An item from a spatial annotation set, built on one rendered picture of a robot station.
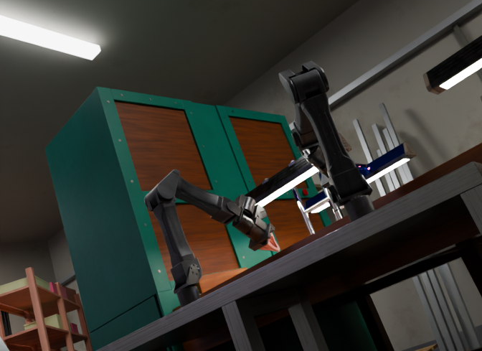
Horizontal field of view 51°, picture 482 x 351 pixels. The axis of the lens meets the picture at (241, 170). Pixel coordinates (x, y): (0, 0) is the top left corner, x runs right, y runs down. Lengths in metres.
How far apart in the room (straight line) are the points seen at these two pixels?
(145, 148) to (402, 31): 3.00
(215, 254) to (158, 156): 0.51
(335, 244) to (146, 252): 1.14
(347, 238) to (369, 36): 3.95
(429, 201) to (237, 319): 0.50
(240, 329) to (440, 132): 3.49
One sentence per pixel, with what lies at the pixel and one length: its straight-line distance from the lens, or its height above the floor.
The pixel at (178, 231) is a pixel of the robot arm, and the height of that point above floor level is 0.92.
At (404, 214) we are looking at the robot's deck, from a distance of 0.95.
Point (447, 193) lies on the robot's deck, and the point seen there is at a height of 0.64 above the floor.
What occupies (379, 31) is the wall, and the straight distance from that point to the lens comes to 4.82.
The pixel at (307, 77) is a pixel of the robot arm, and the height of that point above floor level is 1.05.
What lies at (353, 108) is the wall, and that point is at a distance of 4.75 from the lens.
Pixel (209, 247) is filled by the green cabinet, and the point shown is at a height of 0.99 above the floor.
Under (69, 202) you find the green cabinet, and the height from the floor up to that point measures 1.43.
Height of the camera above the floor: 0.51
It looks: 19 degrees up
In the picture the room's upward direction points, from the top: 21 degrees counter-clockwise
